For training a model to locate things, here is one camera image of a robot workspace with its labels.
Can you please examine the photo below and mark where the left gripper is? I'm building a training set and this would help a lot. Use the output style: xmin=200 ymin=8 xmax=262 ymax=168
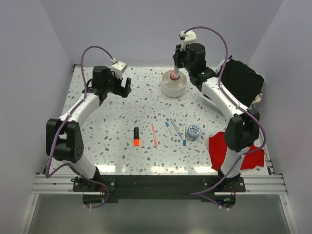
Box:
xmin=104 ymin=69 xmax=131 ymax=98

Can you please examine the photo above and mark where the orange black highlighter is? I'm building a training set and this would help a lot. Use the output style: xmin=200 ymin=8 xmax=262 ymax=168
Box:
xmin=133 ymin=127 xmax=139 ymax=146

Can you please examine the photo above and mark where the green pen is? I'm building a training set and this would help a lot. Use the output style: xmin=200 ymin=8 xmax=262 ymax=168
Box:
xmin=174 ymin=65 xmax=179 ymax=78

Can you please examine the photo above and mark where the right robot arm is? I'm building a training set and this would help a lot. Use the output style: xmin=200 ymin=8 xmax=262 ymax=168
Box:
xmin=173 ymin=42 xmax=260 ymax=195

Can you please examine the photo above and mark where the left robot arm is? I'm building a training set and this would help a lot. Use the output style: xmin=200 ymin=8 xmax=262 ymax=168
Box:
xmin=46 ymin=61 xmax=131 ymax=192

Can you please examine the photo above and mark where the round beige divided organizer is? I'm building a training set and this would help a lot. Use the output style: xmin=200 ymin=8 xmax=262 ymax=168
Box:
xmin=160 ymin=70 xmax=188 ymax=98

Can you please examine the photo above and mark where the white plastic basket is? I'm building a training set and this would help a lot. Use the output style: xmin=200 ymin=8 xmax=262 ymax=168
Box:
xmin=201 ymin=58 xmax=232 ymax=114

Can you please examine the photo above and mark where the orange pen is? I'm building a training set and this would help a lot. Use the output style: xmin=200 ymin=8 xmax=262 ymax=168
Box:
xmin=152 ymin=123 xmax=158 ymax=149

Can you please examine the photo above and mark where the blue capped pen left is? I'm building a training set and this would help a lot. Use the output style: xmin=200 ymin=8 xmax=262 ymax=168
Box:
xmin=165 ymin=121 xmax=177 ymax=142

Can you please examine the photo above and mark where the black cloth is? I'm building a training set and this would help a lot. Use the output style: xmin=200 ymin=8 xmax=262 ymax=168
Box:
xmin=221 ymin=58 xmax=265 ymax=107

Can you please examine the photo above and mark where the white blue marker middle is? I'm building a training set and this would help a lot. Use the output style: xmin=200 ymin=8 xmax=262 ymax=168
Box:
xmin=170 ymin=118 xmax=183 ymax=139

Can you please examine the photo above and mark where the blue washi tape roll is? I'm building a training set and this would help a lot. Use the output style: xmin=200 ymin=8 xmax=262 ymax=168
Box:
xmin=186 ymin=124 xmax=200 ymax=141

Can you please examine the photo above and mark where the blue pen right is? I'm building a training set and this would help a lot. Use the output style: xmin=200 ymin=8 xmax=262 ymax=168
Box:
xmin=183 ymin=124 xmax=186 ymax=146

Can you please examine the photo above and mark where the beige cloth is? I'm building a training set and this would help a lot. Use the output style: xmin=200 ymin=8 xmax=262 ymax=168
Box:
xmin=251 ymin=92 xmax=263 ymax=105

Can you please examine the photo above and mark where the red cloth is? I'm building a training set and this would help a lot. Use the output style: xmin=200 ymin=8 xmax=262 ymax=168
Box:
xmin=208 ymin=132 xmax=265 ymax=171

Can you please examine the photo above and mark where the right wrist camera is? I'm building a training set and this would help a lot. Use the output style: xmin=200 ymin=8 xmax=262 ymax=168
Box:
xmin=179 ymin=30 xmax=197 ymax=51

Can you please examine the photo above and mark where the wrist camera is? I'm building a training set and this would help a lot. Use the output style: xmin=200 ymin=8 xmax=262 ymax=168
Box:
xmin=179 ymin=30 xmax=197 ymax=51
xmin=110 ymin=58 xmax=127 ymax=79

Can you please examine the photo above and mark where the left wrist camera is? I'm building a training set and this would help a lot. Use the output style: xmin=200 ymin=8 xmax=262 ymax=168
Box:
xmin=110 ymin=58 xmax=127 ymax=79

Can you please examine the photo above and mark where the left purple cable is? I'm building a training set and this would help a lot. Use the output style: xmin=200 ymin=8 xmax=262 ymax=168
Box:
xmin=45 ymin=45 xmax=115 ymax=209

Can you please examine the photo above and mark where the purple cable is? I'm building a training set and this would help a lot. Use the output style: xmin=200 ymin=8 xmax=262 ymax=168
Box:
xmin=45 ymin=45 xmax=115 ymax=209
xmin=184 ymin=26 xmax=267 ymax=208

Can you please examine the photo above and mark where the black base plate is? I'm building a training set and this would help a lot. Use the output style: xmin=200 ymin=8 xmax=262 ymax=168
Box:
xmin=71 ymin=175 xmax=246 ymax=204

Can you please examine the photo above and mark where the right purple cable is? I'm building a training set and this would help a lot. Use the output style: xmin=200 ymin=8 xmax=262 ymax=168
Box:
xmin=184 ymin=26 xmax=267 ymax=208

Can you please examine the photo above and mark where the aluminium rail frame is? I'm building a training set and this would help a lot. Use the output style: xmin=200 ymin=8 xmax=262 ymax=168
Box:
xmin=18 ymin=63 xmax=299 ymax=234

